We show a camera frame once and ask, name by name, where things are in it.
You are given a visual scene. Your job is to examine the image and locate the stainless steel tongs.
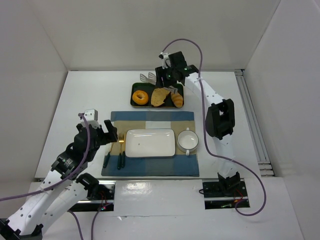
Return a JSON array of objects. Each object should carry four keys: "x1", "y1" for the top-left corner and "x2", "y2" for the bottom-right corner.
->
[{"x1": 139, "y1": 72, "x2": 178, "y2": 94}]

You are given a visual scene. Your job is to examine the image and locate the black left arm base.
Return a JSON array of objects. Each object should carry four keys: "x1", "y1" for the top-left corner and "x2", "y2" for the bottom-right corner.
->
[{"x1": 69, "y1": 180, "x2": 116, "y2": 212}]

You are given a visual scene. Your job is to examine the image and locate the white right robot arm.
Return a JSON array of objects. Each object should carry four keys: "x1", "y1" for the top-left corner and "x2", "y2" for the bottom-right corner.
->
[{"x1": 155, "y1": 51, "x2": 241, "y2": 188}]

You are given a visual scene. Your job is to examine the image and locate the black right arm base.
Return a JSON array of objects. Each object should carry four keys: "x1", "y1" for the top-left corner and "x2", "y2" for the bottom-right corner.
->
[{"x1": 198, "y1": 172, "x2": 250, "y2": 210}]

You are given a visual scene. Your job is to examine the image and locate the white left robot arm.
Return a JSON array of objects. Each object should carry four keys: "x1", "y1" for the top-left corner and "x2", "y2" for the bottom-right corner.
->
[{"x1": 0, "y1": 120, "x2": 118, "y2": 240}]

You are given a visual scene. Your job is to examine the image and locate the speckled bread slice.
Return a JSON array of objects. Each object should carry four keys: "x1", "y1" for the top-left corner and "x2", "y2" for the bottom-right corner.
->
[{"x1": 150, "y1": 88, "x2": 171, "y2": 107}]

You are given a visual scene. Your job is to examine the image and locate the dark green serving tray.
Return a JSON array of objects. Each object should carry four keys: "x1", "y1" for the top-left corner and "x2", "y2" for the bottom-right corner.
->
[{"x1": 130, "y1": 82, "x2": 177, "y2": 109}]

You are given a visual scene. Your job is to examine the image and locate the striped croissant roll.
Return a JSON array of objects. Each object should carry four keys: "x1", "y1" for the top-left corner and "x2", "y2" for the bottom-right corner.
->
[{"x1": 170, "y1": 92, "x2": 184, "y2": 108}]

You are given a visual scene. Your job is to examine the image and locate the white rectangular plate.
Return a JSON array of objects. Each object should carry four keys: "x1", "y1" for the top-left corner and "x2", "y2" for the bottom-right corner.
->
[{"x1": 125, "y1": 128, "x2": 176, "y2": 158}]

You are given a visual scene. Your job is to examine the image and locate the orange bagel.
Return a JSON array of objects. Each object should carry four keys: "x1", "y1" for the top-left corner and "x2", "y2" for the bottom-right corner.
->
[{"x1": 132, "y1": 90, "x2": 149, "y2": 106}]

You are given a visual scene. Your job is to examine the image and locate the blue beige checked placemat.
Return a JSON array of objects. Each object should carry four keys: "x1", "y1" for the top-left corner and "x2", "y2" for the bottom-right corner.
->
[{"x1": 101, "y1": 110, "x2": 200, "y2": 178}]

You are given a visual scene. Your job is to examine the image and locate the white cup with dark rim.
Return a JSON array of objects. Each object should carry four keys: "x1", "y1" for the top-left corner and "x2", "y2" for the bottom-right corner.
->
[{"x1": 177, "y1": 127, "x2": 199, "y2": 156}]

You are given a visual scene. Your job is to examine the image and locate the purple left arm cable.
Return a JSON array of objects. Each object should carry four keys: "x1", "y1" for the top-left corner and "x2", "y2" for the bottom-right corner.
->
[{"x1": 0, "y1": 112, "x2": 106, "y2": 240}]

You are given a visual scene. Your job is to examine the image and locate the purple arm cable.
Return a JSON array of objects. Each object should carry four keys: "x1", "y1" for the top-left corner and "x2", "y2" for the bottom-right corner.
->
[
  {"x1": 0, "y1": 112, "x2": 106, "y2": 240},
  {"x1": 162, "y1": 38, "x2": 267, "y2": 216}
]

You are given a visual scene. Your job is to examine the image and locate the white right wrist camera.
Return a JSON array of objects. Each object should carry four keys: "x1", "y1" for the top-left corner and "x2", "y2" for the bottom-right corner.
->
[{"x1": 158, "y1": 52, "x2": 171, "y2": 69}]

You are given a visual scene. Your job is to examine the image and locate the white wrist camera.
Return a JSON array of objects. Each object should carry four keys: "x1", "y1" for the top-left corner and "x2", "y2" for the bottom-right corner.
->
[
  {"x1": 158, "y1": 52, "x2": 171, "y2": 69},
  {"x1": 80, "y1": 109, "x2": 100, "y2": 129}
]

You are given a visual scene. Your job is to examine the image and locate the gold fork green handle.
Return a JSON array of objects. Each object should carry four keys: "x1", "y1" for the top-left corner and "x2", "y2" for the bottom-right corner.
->
[{"x1": 117, "y1": 132, "x2": 125, "y2": 170}]

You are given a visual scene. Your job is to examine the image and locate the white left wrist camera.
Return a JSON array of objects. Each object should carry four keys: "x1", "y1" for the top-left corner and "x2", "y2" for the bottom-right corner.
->
[{"x1": 80, "y1": 109, "x2": 100, "y2": 129}]

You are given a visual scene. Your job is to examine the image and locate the gold spoon green handle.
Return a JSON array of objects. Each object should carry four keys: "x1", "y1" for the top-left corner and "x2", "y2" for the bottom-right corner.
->
[{"x1": 103, "y1": 142, "x2": 115, "y2": 169}]

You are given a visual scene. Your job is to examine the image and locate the gold knife green handle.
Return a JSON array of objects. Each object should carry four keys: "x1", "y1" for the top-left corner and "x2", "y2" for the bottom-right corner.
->
[{"x1": 121, "y1": 132, "x2": 126, "y2": 168}]

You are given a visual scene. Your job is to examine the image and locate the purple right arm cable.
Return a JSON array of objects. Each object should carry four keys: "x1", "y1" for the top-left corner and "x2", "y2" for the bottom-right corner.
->
[{"x1": 162, "y1": 38, "x2": 267, "y2": 216}]

